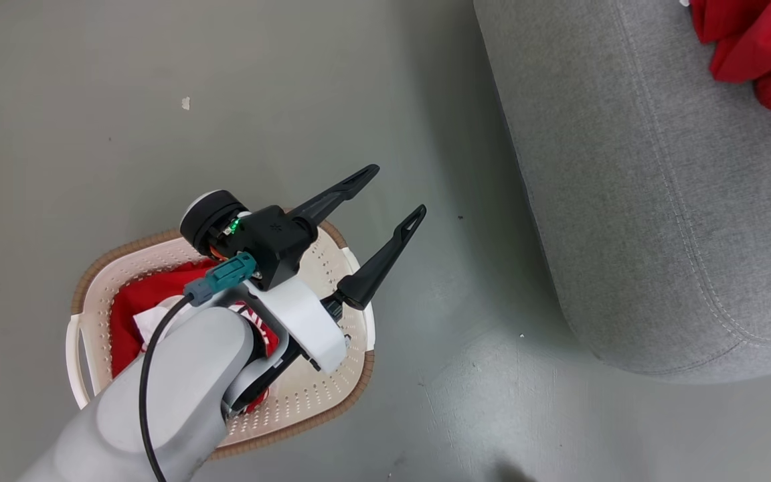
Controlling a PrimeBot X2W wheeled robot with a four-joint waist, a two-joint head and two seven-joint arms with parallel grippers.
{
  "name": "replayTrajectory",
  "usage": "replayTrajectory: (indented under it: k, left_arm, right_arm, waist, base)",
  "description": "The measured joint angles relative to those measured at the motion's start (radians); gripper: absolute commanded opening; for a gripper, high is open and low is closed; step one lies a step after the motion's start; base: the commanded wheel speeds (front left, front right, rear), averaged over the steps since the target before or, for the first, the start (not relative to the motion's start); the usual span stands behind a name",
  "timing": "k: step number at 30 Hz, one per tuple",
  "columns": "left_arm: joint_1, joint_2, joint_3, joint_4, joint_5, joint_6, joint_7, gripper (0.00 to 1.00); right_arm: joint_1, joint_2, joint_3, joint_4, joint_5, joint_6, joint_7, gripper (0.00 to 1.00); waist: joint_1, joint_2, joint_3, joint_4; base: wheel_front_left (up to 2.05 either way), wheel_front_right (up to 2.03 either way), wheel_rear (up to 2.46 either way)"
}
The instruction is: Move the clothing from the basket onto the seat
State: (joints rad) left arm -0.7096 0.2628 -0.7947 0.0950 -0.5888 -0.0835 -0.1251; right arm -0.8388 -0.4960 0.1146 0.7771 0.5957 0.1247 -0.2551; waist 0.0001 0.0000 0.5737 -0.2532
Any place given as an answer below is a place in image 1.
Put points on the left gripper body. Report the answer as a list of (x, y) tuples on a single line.
[(275, 241)]

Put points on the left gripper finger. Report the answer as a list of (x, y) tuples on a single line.
[(335, 194), (379, 261)]

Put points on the red garment with lettering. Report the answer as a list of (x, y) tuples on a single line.
[(131, 314)]

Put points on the plain red garment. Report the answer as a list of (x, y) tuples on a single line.
[(760, 40)]

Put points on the cream perforated laundry basket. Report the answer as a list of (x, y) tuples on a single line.
[(312, 395)]

